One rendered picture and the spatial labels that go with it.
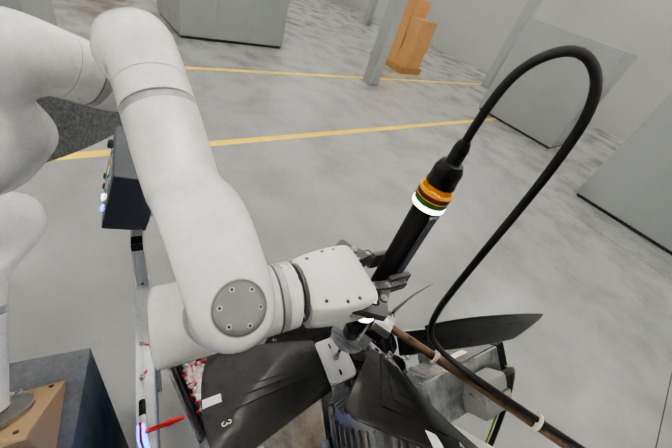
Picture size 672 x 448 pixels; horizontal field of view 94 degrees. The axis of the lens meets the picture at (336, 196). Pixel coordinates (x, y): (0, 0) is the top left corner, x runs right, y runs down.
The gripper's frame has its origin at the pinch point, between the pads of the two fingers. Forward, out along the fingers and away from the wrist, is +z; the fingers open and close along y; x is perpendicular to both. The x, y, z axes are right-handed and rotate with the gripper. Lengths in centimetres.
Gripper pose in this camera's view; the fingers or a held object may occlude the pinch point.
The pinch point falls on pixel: (388, 269)
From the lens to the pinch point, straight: 49.9
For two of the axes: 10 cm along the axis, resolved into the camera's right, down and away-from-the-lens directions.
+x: 2.7, -7.6, -5.9
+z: 8.7, -0.8, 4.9
